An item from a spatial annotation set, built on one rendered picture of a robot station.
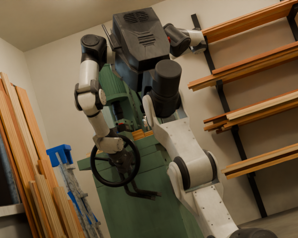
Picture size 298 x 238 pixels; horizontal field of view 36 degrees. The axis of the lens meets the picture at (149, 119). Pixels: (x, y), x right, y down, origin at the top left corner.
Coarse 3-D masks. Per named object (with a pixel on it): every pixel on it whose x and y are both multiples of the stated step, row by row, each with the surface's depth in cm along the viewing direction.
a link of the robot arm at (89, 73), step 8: (88, 64) 210; (96, 64) 213; (80, 72) 209; (88, 72) 207; (96, 72) 210; (80, 80) 205; (88, 80) 204; (96, 80) 208; (80, 88) 203; (88, 88) 203; (96, 88) 201; (104, 96) 206; (104, 104) 204
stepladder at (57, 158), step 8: (64, 144) 353; (48, 152) 353; (56, 152) 351; (64, 152) 353; (56, 160) 350; (64, 160) 349; (72, 160) 367; (64, 168) 347; (72, 168) 357; (64, 176) 348; (72, 176) 361; (72, 184) 346; (72, 192) 344; (80, 192) 359; (72, 200) 344; (80, 200) 346; (80, 208) 341; (88, 208) 356; (80, 216) 342; (88, 216) 345; (80, 224) 341; (88, 224) 338; (96, 224) 345
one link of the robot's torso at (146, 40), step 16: (128, 16) 217; (144, 16) 213; (128, 32) 207; (144, 32) 208; (160, 32) 210; (112, 48) 215; (128, 48) 203; (144, 48) 204; (160, 48) 206; (112, 64) 226; (128, 64) 208; (144, 64) 204; (128, 80) 214
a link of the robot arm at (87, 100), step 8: (80, 96) 203; (88, 96) 202; (96, 96) 201; (80, 104) 203; (88, 104) 202; (96, 104) 202; (88, 112) 203; (96, 112) 204; (88, 120) 207; (96, 120) 205; (104, 120) 209; (96, 128) 209; (104, 128) 210
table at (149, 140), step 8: (152, 136) 261; (136, 144) 263; (144, 144) 262; (152, 144) 260; (160, 144) 270; (80, 160) 271; (88, 160) 270; (96, 160) 268; (80, 168) 271; (88, 168) 273
